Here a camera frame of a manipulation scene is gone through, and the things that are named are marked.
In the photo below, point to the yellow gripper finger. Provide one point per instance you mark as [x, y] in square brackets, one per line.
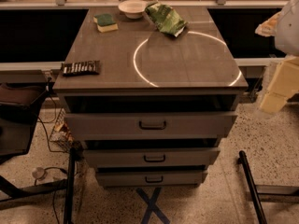
[283, 86]

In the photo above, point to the green jalapeno chip bag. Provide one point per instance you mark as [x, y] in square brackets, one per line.
[165, 18]

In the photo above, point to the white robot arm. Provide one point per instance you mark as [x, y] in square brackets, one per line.
[284, 27]

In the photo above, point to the rxbar chocolate bar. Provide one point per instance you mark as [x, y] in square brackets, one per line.
[81, 68]

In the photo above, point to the black leg right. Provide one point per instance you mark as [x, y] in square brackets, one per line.
[252, 188]

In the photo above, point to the grey drawer cabinet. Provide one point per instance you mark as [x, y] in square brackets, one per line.
[145, 71]

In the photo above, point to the middle grey drawer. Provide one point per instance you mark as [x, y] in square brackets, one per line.
[154, 157]

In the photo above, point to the grey drawer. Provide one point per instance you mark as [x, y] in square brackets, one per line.
[128, 179]
[154, 157]
[146, 126]

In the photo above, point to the white ceramic bowl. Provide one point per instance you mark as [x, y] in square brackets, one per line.
[132, 9]

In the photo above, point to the green yellow sponge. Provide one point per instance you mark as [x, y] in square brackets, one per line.
[105, 23]

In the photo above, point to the bottom grey drawer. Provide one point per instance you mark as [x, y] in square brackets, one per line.
[128, 179]

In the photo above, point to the top grey drawer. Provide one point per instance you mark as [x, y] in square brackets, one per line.
[146, 126]

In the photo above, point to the black metal stand leg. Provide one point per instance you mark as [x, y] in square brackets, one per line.
[68, 204]

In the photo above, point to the round white floor device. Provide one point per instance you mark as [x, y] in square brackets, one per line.
[39, 173]

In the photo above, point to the black office chair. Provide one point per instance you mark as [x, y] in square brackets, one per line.
[19, 110]

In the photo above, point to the wire basket with items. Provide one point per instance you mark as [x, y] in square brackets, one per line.
[60, 134]

